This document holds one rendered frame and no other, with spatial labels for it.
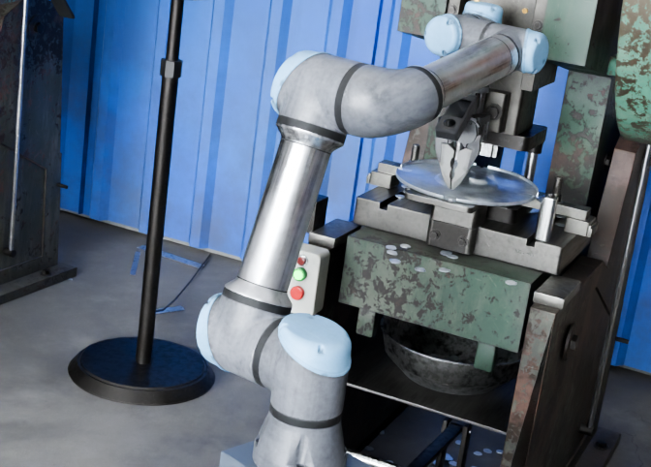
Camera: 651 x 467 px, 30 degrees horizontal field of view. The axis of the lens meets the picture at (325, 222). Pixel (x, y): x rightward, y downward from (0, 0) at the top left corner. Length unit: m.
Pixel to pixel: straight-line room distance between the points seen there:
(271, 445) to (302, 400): 0.09
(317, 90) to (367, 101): 0.09
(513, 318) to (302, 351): 0.67
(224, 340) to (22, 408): 1.22
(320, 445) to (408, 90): 0.57
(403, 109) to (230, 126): 2.29
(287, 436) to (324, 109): 0.51
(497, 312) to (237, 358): 0.67
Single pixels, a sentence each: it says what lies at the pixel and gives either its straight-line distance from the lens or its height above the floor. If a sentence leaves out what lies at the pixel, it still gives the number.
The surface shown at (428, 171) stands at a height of 0.79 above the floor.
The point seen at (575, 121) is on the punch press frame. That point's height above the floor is 0.90.
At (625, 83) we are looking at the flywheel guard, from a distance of 2.19.
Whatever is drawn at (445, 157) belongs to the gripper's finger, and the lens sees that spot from 2.40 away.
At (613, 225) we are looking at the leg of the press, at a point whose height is 0.68.
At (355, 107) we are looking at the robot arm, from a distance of 1.88.
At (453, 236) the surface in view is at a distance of 2.47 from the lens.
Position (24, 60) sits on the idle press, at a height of 0.71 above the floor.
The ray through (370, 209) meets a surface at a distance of 2.56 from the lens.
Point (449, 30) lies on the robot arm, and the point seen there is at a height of 1.11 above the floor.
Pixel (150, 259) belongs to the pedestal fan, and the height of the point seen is 0.33.
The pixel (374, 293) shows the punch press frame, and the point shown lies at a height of 0.54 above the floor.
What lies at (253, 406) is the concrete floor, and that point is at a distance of 3.19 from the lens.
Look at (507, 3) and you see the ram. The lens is 2.47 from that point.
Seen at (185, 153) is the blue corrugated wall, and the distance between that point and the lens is 4.24.
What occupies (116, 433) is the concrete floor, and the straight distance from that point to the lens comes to 3.00.
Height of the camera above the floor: 1.37
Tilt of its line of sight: 17 degrees down
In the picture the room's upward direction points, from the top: 8 degrees clockwise
